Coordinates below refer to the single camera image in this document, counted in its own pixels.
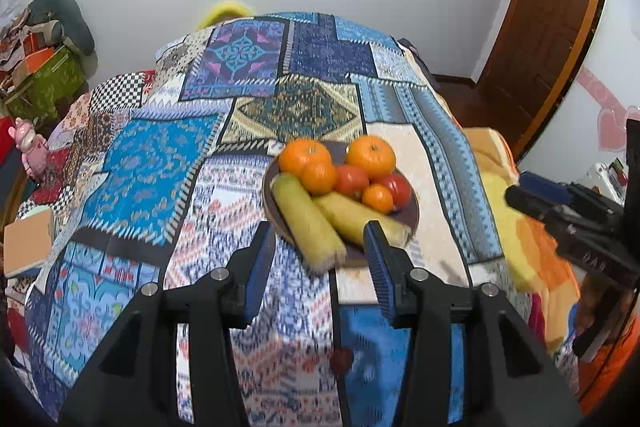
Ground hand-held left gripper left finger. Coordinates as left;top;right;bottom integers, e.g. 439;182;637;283
57;221;277;427

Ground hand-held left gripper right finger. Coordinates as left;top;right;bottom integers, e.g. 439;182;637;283
340;220;586;427

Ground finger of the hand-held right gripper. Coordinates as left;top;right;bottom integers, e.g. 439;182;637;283
519;171;626;219
505;185;567;229

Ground dark purple plate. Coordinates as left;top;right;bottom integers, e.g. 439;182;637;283
262;141;421;269

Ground yellow corn cob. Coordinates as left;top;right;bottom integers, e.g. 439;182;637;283
271;173;347;269
314;192;413;248

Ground small tangerine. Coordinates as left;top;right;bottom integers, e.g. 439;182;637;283
301;161;338;196
361;183;395;214

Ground red tomato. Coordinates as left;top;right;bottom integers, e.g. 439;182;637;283
377;173;412;209
334;165;371;200

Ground large orange with sticker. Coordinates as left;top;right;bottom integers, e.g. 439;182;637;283
278;139;333;178

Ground small jars on dresser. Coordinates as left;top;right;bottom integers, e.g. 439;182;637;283
592;157;629;198

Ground pink heart stickers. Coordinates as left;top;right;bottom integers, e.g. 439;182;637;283
575;67;640;154

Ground small dark red jujube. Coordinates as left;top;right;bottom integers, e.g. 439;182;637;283
331;347;355;375

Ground white sliding wardrobe door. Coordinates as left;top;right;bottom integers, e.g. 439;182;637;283
515;0;640;188

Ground brown wooden door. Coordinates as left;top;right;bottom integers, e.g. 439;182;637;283
472;0;608;158

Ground patchwork printed blanket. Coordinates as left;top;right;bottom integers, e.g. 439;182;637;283
10;12;506;427

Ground tan cardboard box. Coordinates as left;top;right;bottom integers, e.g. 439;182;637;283
2;207;56;279

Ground pink rabbit toy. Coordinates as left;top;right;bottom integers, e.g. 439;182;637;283
14;117;50;180

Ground yellow fuzzy object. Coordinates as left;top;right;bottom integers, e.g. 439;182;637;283
197;0;256;30

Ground green patterned bag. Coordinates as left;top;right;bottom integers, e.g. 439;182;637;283
5;47;86;122

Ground grey pillow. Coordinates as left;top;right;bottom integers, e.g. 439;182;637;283
27;0;96;56

